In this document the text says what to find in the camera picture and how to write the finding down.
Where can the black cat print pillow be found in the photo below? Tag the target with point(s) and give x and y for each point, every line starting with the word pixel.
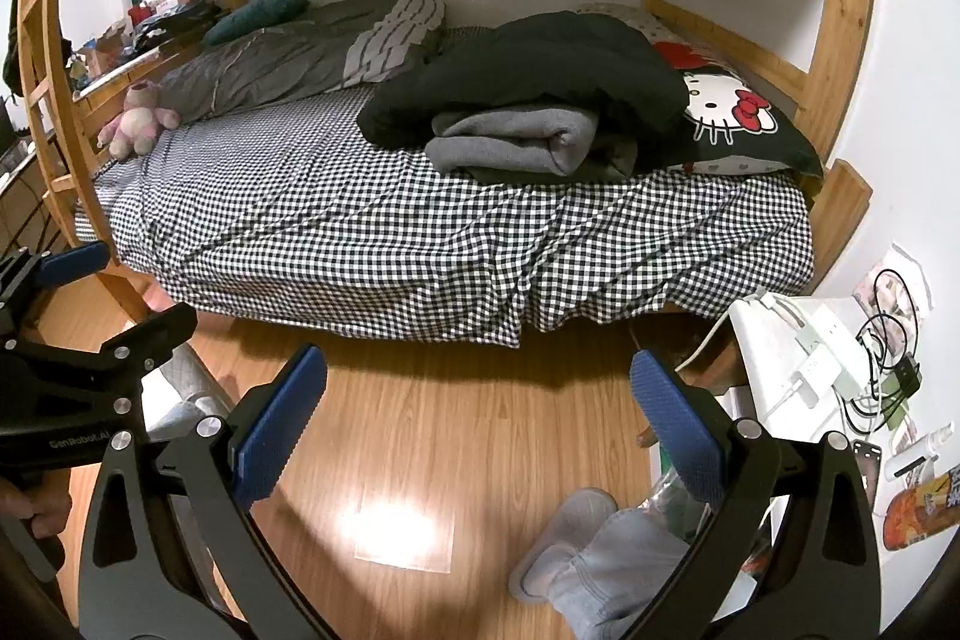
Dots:
pixel 750 115

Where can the black hanging bag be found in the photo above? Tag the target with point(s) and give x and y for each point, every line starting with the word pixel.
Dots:
pixel 15 59

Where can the white dotted pillow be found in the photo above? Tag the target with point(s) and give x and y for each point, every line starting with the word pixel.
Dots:
pixel 637 18

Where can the grey slipper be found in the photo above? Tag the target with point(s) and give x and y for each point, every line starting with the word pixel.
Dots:
pixel 180 419
pixel 562 535

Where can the grey striped white pillow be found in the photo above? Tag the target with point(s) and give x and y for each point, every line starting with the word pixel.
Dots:
pixel 397 33

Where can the green plastic bag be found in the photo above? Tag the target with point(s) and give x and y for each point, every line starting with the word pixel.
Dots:
pixel 686 512

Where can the grey duvet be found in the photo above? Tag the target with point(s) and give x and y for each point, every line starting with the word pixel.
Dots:
pixel 277 63

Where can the black desk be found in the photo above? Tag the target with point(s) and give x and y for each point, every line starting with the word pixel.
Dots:
pixel 22 197

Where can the black white checkered bed sheet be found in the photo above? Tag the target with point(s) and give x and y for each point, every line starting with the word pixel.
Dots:
pixel 375 220

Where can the pink plush toy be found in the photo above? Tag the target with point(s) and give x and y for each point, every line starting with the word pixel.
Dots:
pixel 135 126

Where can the white side table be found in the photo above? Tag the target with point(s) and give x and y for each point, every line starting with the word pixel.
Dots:
pixel 750 347

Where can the wooden bunk bed frame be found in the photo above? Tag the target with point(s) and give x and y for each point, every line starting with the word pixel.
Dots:
pixel 847 48

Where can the person's right leg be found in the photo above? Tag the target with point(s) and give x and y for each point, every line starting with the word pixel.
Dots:
pixel 607 580

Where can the grey sweatshirt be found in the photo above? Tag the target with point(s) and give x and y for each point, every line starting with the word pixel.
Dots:
pixel 510 138

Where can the dark fine-checked pillow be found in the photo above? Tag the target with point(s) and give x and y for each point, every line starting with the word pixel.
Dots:
pixel 461 39

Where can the white power strip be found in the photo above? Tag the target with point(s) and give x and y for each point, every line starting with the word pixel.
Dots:
pixel 825 347

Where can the person's left hand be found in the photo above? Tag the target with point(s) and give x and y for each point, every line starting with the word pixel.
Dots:
pixel 45 505

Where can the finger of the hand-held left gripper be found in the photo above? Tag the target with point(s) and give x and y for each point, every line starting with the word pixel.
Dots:
pixel 75 261
pixel 161 329

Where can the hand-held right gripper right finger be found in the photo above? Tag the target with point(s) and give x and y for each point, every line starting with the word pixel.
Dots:
pixel 679 430

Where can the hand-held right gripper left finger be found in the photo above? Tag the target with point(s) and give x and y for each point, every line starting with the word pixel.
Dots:
pixel 277 430

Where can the orange snack packet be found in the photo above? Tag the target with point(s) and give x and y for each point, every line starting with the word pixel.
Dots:
pixel 919 509

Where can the teal pillow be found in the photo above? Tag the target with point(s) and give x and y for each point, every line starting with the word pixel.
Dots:
pixel 255 18

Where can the black jacket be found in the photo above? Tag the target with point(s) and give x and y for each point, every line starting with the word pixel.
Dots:
pixel 540 63

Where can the wall picture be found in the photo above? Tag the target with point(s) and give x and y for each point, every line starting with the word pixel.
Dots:
pixel 896 280

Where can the white spray bottle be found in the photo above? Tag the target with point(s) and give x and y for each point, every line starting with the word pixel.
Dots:
pixel 919 460

